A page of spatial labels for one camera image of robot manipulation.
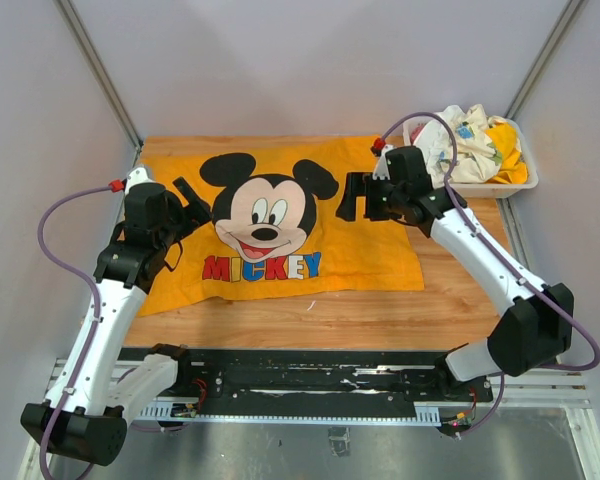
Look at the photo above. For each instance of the yellow pillowcase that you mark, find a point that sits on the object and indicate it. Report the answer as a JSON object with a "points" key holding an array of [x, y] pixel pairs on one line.
{"points": [[274, 231]]}

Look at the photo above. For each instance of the white cable duct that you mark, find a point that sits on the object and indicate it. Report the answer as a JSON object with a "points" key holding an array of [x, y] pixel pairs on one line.
{"points": [[328, 409]]}

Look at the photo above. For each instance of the aluminium frame post right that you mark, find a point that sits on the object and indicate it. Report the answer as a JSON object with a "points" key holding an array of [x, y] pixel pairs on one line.
{"points": [[558, 33]]}

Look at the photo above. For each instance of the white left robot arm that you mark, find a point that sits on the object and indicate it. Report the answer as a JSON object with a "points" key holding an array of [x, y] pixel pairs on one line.
{"points": [[84, 416]]}

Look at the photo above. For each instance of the aluminium frame post left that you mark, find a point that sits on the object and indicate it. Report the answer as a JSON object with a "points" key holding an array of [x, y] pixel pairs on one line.
{"points": [[81, 36]]}

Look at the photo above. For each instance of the aluminium frame post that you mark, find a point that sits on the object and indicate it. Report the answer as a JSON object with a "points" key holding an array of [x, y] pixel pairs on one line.
{"points": [[81, 36], [558, 33]]}

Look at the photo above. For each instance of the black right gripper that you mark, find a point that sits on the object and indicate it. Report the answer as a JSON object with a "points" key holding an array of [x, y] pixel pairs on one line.
{"points": [[370, 196]]}

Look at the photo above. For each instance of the white crumpled cloth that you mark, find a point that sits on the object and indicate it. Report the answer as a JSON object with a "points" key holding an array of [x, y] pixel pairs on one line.
{"points": [[477, 160]]}

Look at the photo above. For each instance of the white plastic basket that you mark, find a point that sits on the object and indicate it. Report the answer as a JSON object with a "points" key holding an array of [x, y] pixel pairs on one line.
{"points": [[413, 126]]}

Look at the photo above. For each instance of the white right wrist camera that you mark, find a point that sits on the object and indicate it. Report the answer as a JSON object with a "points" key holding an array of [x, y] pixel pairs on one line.
{"points": [[381, 169]]}

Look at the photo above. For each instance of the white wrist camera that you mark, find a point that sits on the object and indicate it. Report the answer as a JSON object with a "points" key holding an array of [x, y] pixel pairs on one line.
{"points": [[381, 169], [140, 174]]}

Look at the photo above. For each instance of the yellow cloth in basket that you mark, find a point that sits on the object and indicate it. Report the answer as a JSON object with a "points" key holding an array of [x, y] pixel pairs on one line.
{"points": [[513, 169]]}

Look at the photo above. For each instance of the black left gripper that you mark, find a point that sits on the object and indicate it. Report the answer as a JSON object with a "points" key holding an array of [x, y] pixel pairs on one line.
{"points": [[190, 214]]}

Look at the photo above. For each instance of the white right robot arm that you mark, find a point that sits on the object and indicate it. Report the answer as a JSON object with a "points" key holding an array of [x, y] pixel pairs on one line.
{"points": [[533, 328]]}

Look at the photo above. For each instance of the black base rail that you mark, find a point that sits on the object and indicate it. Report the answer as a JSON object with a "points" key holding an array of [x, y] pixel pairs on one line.
{"points": [[215, 373]]}

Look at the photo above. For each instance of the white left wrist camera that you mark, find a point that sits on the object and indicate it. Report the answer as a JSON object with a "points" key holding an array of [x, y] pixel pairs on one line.
{"points": [[140, 174]]}

